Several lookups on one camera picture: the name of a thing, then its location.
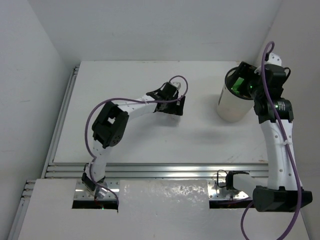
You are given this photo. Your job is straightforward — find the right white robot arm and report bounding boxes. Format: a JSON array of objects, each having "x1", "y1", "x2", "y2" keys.
[{"x1": 224, "y1": 61, "x2": 313, "y2": 213}]

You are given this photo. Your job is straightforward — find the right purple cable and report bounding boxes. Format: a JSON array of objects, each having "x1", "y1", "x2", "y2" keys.
[{"x1": 241, "y1": 41, "x2": 301, "y2": 240}]

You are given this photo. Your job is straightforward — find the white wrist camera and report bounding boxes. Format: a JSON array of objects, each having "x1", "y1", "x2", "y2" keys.
[
  {"x1": 264, "y1": 52, "x2": 282, "y2": 67},
  {"x1": 171, "y1": 81, "x2": 181, "y2": 90}
]

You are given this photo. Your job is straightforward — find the front aluminium rail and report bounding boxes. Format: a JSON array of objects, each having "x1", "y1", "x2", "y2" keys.
[{"x1": 44, "y1": 162, "x2": 271, "y2": 180}]

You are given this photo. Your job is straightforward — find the aluminium rail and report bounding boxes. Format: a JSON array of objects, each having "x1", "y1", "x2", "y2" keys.
[
  {"x1": 44, "y1": 162, "x2": 271, "y2": 180},
  {"x1": 40, "y1": 65, "x2": 80, "y2": 179}
]

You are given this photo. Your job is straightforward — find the white bin with black rim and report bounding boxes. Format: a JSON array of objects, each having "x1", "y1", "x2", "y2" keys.
[{"x1": 216, "y1": 67, "x2": 254, "y2": 123}]

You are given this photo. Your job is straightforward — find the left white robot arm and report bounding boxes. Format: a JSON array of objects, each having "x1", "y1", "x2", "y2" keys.
[{"x1": 81, "y1": 81, "x2": 189, "y2": 192}]

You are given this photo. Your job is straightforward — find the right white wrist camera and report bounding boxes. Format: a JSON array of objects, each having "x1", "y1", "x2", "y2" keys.
[{"x1": 264, "y1": 52, "x2": 282, "y2": 67}]

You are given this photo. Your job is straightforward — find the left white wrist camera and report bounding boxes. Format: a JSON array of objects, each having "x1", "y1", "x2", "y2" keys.
[{"x1": 171, "y1": 81, "x2": 181, "y2": 90}]

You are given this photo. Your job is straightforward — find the green plastic bottle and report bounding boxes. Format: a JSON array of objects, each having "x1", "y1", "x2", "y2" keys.
[{"x1": 231, "y1": 77, "x2": 244, "y2": 92}]

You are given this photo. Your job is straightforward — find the left aluminium rail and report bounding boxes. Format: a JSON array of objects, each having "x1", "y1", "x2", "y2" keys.
[{"x1": 40, "y1": 65, "x2": 80, "y2": 179}]

